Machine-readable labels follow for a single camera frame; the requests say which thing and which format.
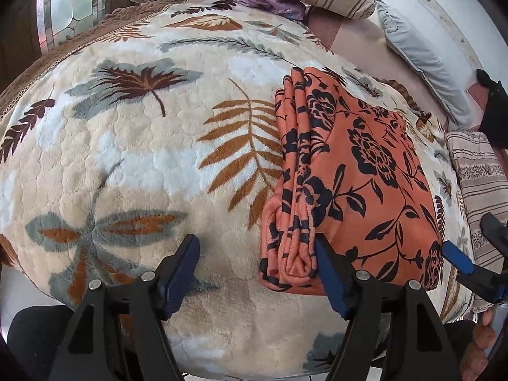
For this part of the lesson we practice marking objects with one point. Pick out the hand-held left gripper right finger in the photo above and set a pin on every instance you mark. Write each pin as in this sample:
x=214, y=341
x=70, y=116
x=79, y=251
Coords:
x=331, y=281

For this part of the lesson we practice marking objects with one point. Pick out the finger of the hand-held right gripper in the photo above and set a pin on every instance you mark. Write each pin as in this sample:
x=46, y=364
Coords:
x=456, y=256
x=494, y=228

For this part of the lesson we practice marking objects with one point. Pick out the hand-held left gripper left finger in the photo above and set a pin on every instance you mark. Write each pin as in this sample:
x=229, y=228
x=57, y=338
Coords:
x=180, y=278

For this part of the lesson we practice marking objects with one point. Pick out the orange floral garment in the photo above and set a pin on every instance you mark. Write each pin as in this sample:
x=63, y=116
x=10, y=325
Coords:
x=377, y=186

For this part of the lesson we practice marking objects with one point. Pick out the person's right hand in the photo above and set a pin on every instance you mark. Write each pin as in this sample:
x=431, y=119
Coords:
x=478, y=349

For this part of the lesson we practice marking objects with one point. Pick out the black object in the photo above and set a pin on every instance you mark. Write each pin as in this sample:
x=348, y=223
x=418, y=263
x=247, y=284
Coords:
x=496, y=107

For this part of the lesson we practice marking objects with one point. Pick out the leaf print fleece blanket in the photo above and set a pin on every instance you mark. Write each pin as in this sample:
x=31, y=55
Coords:
x=139, y=147

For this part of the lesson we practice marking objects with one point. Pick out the grey pillow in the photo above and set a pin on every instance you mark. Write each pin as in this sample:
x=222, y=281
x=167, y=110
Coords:
x=416, y=55

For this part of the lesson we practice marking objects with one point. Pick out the pink bed sheet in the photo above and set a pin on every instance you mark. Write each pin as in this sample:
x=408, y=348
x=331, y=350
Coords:
x=357, y=35

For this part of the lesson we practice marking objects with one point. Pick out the brown quilted bedspread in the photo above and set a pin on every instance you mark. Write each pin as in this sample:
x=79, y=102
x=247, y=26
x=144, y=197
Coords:
x=59, y=51

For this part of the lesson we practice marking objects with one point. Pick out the purple cloth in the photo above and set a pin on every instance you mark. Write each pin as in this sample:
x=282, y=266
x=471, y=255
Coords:
x=274, y=4

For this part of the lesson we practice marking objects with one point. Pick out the patterned glass window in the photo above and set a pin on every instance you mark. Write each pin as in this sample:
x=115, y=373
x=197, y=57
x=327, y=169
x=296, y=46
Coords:
x=75, y=4

